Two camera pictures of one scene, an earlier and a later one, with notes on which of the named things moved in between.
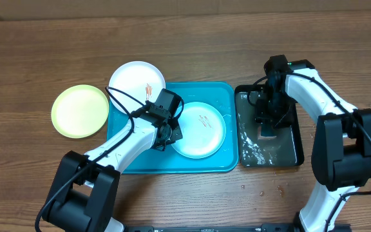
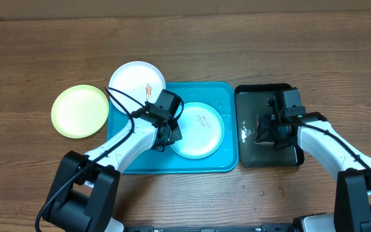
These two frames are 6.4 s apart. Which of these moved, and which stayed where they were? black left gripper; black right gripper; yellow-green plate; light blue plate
Moved: black right gripper
Stayed: black left gripper; light blue plate; yellow-green plate
